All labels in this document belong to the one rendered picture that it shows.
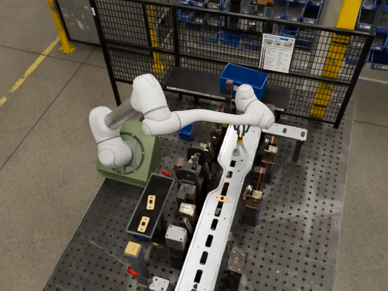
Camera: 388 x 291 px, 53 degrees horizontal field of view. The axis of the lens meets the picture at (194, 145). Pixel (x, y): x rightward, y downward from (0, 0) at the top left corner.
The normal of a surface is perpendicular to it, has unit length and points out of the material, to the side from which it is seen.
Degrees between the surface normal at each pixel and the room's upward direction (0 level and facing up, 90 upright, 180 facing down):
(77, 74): 0
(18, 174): 0
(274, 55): 90
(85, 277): 0
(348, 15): 90
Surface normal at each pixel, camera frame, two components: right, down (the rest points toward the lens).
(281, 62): -0.30, 0.75
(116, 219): -0.03, -0.62
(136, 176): -0.24, 0.08
